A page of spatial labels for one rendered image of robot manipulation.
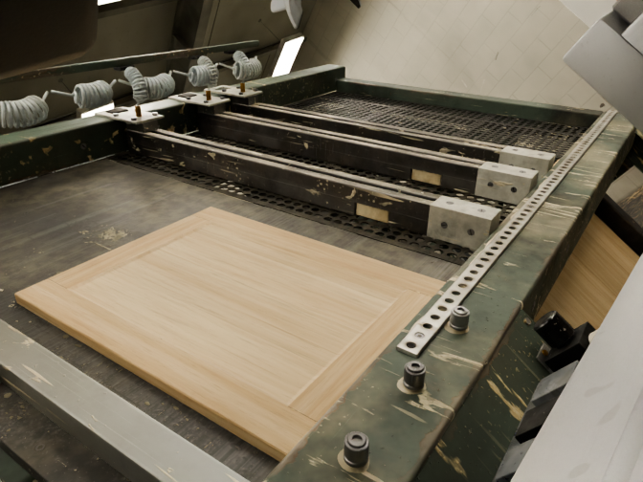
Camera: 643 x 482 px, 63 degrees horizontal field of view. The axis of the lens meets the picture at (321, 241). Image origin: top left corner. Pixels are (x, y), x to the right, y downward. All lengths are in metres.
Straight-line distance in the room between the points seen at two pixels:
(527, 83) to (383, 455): 5.76
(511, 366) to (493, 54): 5.64
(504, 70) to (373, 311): 5.53
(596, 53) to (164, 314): 0.67
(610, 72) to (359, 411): 0.41
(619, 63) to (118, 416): 0.57
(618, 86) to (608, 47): 0.02
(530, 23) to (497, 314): 5.37
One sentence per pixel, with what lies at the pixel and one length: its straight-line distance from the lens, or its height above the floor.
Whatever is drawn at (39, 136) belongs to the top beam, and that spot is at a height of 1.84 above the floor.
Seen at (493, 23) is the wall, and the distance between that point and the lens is 6.21.
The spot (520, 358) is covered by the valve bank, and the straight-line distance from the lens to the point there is 0.77.
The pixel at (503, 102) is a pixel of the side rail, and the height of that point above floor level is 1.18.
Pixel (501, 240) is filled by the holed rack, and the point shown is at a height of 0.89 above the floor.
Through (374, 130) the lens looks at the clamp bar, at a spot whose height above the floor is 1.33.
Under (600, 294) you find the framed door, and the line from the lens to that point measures 1.65.
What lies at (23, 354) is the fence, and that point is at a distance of 0.79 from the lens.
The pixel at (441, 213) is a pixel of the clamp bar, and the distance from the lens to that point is 1.07.
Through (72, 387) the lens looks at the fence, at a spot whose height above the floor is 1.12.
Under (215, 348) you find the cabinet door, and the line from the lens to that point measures 0.76.
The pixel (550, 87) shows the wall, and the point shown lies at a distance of 6.12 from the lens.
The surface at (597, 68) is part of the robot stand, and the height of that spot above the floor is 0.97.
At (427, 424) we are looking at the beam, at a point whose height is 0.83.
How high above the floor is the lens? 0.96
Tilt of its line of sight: 9 degrees up
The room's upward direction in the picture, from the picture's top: 43 degrees counter-clockwise
